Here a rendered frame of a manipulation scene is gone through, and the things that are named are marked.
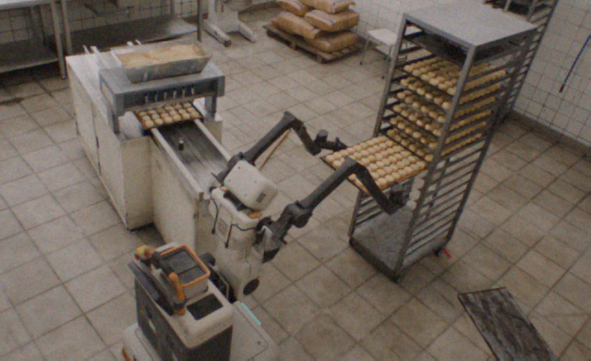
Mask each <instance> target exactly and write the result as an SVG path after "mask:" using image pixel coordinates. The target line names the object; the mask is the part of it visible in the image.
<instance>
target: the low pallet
mask: <svg viewBox="0 0 591 361"><path fill-rule="evenodd" d="M262 28H264V29H266V30H268V37H269V38H275V37H278V36H280V37H282V38H284V39H286V40H287V41H289V42H291V45H290V49H293V50H298V49H302V48H305V49H307V50H309V51H310V52H312V53H314V54H317V59H316V63H318V64H320V65H321V64H324V63H327V62H330V61H333V59H335V58H339V57H342V56H345V55H347V54H351V53H354V52H357V51H360V50H361V49H364V48H365V44H363V43H361V42H356V44H353V45H351V46H348V47H345V48H343V49H341V50H338V51H335V52H331V53H328V52H324V51H321V50H320V49H318V48H316V47H313V46H312V45H310V44H308V43H307V41H306V40H305V39H304V36H302V35H298V36H295V35H290V34H288V33H286V32H283V31H282V30H279V29H277V28H276V27H275V26H274V25H273V24H272V25H271V24H269V25H265V26H262Z"/></svg>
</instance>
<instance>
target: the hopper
mask: <svg viewBox="0 0 591 361"><path fill-rule="evenodd" d="M181 45H187V46H194V47H196V48H197V49H198V50H199V53H200V54H201V55H203V56H201V57H194V58H188V59H182V61H175V62H168V63H161V64H155V65H149V66H137V67H131V68H125V66H124V65H123V64H122V63H121V61H120V60H119V58H118V57H119V56H124V55H135V54H139V53H145V52H148V51H150V50H152V51H154V52H159V51H163V50H169V49H172V48H173V47H178V46H181ZM149 47H150V48H149ZM201 48H202V49H201ZM110 49H111V51H112V52H113V54H114V56H115V58H116V61H117V63H118V65H119V66H120V67H121V69H122V71H123V73H124V74H125V75H126V77H127V78H129V80H130V81H131V82H132V83H138V82H143V81H150V80H155V79H161V78H172V77H178V76H184V75H189V74H196V73H200V72H201V71H202V70H203V68H204V67H205V66H206V65H207V64H208V62H209V61H210V59H211V58H212V57H213V54H212V53H210V52H209V51H208V50H207V49H206V48H205V47H204V46H203V45H201V44H200V43H199V42H198V41H197V40H196V39H195V38H191V39H184V40H176V41H168V42H155V43H147V44H140V45H132V46H124V47H116V48H110ZM144 51H145V52H144Z"/></svg>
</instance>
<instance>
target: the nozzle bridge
mask: <svg viewBox="0 0 591 361"><path fill-rule="evenodd" d="M98 71H99V80H100V88H101V93H102V95H103V97H104V98H105V101H106V111H107V120H108V125H109V127H110V128H111V129H112V130H113V132H114V133H117V132H120V130H119V119H118V117H119V116H124V115H125V113H127V112H134V111H138V110H143V109H148V108H153V107H158V106H163V105H167V104H174V103H179V102H187V100H193V99H197V98H202V97H204V106H205V107H206V108H207V109H208V110H209V111H210V113H217V96H218V97H223V96H224V90H225V74H224V73H223V72H222V71H221V70H220V69H219V68H218V67H217V66H216V65H215V64H213V63H212V62H210V61H209V62H208V64H207V65H206V66H205V67H204V68H203V70H202V71H201V72H200V73H196V74H189V75H184V76H178V77H172V78H161V79H155V80H150V81H143V82H138V83H132V82H131V81H130V80H129V78H127V77H126V75H125V74H124V73H123V71H122V69H121V67H114V68H108V69H102V70H98ZM196 83H197V87H196ZM192 84H193V85H194V90H195V87H196V91H194V94H191V85H192ZM177 86H178V94H177V95H176V98H174V88H176V93H177ZM183 86H185V89H186V91H187V93H186V95H185V96H183V95H182V89H183ZM167 88H168V89H169V91H168V96H166V98H167V99H164V98H163V90H164V89H166V95H167ZM155 90H156V91H157V97H158V90H159V98H158V102H155V101H154V91H155ZM149 91H150V98H149ZM145 92H147V94H148V98H149V99H148V103H145V96H144V95H145Z"/></svg>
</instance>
